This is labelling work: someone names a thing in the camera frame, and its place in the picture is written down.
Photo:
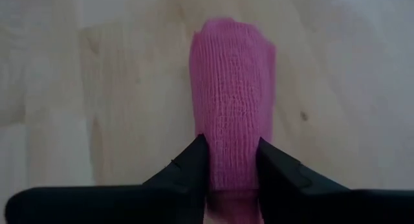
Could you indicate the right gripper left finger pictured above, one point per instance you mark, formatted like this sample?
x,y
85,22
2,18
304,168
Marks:
x,y
161,204

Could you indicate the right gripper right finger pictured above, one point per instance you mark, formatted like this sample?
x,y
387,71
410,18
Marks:
x,y
297,201

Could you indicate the pink gauze bandage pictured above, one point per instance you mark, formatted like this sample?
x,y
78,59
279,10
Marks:
x,y
233,88

